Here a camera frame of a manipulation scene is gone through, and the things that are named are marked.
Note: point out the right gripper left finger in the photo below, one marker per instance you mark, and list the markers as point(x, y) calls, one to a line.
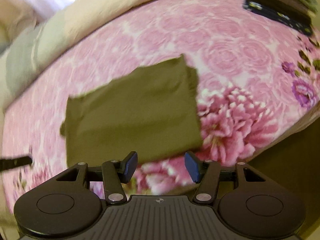
point(118, 172)

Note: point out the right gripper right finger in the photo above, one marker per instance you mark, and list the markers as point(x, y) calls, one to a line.
point(204, 173)

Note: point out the olive green shirt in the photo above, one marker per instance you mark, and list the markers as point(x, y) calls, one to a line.
point(151, 111)

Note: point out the stack of green folded clothes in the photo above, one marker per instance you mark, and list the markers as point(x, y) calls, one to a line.
point(295, 14)

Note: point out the pink floral bed blanket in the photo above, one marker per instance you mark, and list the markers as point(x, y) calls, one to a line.
point(258, 77)

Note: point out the grey and cream duvet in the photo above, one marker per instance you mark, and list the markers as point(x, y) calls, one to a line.
point(36, 48)

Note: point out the pink window curtain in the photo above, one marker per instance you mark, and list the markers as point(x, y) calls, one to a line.
point(27, 0)

